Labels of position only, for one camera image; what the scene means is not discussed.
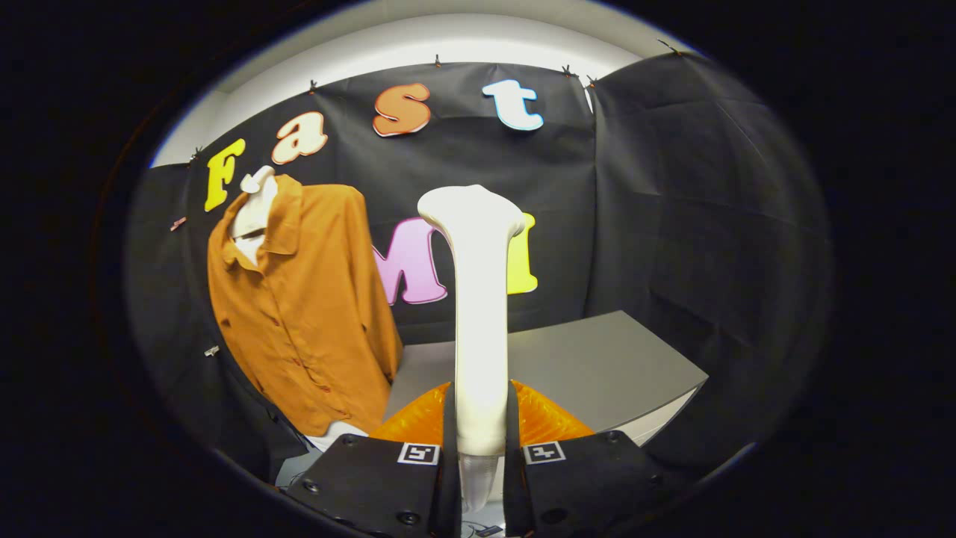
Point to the orange button shirt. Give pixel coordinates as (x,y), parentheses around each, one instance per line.
(314,321)

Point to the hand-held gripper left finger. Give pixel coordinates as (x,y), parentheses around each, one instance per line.
(450,493)

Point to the white mannequin torso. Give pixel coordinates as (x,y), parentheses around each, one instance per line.
(254,213)

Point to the black backdrop cloth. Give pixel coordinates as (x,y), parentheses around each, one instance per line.
(672,224)

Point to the grey top white cabinet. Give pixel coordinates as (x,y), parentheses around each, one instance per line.
(582,366)

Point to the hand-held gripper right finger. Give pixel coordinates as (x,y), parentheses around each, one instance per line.
(515,493)

